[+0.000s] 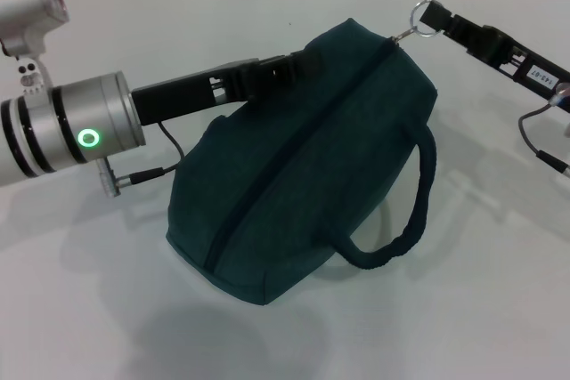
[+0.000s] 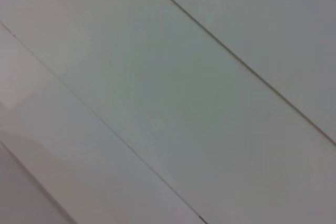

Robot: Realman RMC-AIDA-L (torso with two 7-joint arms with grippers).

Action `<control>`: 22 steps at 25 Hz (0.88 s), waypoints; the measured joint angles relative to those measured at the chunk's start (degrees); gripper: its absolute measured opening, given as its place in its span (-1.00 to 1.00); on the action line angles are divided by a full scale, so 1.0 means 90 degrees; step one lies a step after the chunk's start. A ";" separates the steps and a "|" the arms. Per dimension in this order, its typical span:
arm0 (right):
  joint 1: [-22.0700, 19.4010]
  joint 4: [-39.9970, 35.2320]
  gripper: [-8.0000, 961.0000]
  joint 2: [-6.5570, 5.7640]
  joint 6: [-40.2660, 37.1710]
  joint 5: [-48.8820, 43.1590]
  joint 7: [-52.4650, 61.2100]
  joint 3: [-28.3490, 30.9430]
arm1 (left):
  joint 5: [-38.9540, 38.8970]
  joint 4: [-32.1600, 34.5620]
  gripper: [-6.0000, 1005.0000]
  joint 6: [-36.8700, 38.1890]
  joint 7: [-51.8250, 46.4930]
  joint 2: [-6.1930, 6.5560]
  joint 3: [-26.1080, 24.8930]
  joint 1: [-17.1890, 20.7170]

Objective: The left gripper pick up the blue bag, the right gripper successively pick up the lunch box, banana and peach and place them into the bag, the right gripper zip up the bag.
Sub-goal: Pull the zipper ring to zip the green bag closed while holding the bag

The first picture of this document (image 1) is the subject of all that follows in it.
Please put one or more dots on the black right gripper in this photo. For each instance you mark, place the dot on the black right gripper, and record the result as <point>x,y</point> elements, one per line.
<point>534,64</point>

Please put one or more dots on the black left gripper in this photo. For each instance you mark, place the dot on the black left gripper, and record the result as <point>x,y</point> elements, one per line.
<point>187,95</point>

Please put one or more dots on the dark teal fabric lunch bag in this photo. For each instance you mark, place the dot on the dark teal fabric lunch bag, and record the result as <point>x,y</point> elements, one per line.
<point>303,166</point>

